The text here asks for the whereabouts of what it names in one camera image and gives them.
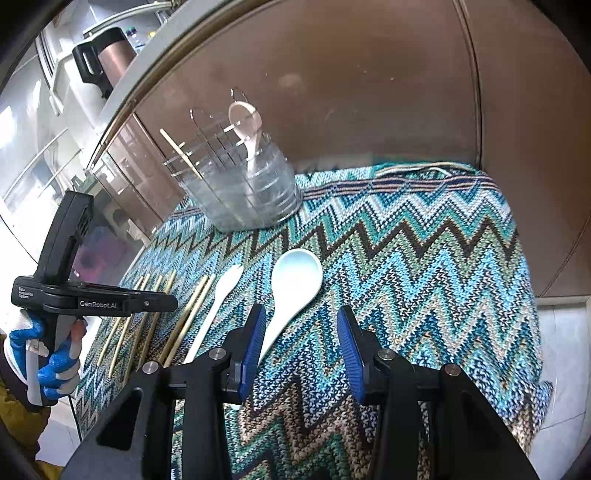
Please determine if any white plastic spork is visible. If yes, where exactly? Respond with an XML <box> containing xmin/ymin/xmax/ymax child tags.
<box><xmin>183</xmin><ymin>264</ymin><xmax>243</xmax><ymax>364</ymax></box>

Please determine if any white ceramic soup spoon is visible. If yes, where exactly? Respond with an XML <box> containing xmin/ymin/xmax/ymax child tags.
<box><xmin>259</xmin><ymin>248</ymin><xmax>322</xmax><ymax>363</ymax></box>

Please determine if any blue white gloved left hand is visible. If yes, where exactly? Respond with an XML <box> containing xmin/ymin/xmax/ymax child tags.
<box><xmin>3</xmin><ymin>309</ymin><xmax>87</xmax><ymax>411</ymax></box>

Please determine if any zigzag knitted cloth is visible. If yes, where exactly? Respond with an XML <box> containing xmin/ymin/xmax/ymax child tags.
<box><xmin>73</xmin><ymin>161</ymin><xmax>555</xmax><ymax>480</ymax></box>

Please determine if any sliding glass door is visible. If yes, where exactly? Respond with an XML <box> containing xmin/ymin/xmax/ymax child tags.
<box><xmin>1</xmin><ymin>26</ymin><xmax>156</xmax><ymax>284</ymax></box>

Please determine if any wooden chopstick in rack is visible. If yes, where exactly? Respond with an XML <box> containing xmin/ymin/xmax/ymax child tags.
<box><xmin>159</xmin><ymin>128</ymin><xmax>202</xmax><ymax>179</ymax></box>

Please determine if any pink white spoon in rack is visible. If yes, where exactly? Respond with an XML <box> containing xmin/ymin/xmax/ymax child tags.
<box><xmin>228</xmin><ymin>101</ymin><xmax>263</xmax><ymax>173</ymax></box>

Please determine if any rose gold electric kettle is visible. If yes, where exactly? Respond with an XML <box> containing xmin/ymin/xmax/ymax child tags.
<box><xmin>72</xmin><ymin>27</ymin><xmax>136</xmax><ymax>100</ymax></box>

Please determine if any wire utensil rack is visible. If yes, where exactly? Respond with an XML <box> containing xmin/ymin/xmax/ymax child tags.
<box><xmin>164</xmin><ymin>87</ymin><xmax>303</xmax><ymax>232</ymax></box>

